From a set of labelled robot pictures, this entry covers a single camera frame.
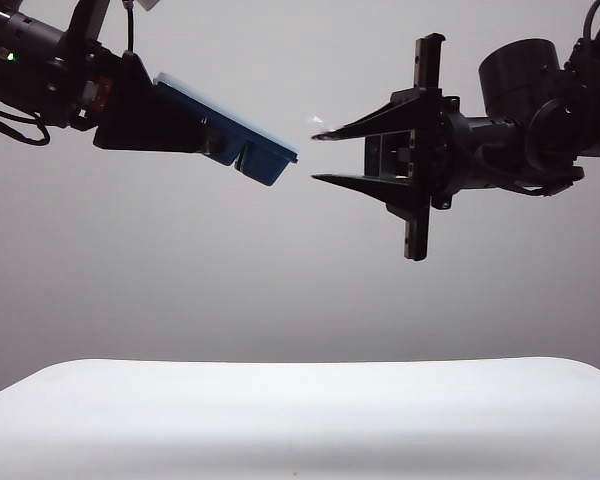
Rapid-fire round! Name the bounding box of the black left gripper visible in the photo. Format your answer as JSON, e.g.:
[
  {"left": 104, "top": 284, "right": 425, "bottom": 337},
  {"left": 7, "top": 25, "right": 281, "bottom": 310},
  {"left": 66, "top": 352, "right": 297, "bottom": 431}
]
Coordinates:
[{"left": 62, "top": 38, "right": 227, "bottom": 155}]

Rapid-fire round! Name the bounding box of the blue ice cube tray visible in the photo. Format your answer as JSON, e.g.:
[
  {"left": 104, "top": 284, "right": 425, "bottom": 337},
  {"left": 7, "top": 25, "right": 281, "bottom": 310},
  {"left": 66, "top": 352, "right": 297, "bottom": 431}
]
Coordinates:
[{"left": 152, "top": 71, "right": 302, "bottom": 189}]

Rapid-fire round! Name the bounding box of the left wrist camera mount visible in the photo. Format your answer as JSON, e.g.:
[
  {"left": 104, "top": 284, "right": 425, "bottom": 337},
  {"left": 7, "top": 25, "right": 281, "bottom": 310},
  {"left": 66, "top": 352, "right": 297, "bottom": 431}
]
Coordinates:
[{"left": 67, "top": 0, "right": 164, "bottom": 51}]

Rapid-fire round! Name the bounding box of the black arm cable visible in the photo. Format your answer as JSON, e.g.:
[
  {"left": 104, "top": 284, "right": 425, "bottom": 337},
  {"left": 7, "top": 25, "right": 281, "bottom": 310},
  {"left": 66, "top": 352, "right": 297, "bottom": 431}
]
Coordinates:
[
  {"left": 507, "top": 166, "right": 587, "bottom": 200},
  {"left": 0, "top": 102, "right": 50, "bottom": 147}
]

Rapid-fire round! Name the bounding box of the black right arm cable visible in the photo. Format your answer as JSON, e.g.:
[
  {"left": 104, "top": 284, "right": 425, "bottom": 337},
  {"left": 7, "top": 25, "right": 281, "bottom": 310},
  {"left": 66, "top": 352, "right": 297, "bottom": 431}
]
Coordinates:
[{"left": 507, "top": 166, "right": 587, "bottom": 200}]

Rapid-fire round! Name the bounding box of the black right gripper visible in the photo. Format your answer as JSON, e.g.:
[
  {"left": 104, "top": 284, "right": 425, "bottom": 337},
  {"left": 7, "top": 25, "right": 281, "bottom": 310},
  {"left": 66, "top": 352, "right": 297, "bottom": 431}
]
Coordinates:
[{"left": 309, "top": 32, "right": 462, "bottom": 263}]

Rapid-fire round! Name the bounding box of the clear plastic tray lid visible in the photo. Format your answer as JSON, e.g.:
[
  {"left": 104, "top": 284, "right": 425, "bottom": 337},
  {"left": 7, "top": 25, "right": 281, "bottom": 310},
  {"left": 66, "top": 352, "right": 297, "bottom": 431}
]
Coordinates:
[{"left": 154, "top": 71, "right": 302, "bottom": 157}]

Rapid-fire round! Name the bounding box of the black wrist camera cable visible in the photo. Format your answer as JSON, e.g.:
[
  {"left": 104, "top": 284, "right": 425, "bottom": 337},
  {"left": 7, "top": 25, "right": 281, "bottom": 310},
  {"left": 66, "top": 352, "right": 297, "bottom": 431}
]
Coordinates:
[{"left": 120, "top": 0, "right": 137, "bottom": 54}]

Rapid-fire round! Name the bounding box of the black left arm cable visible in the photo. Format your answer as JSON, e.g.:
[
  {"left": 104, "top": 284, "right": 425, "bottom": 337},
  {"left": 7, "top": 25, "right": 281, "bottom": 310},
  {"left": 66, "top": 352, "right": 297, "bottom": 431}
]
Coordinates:
[{"left": 0, "top": 102, "right": 50, "bottom": 147}]

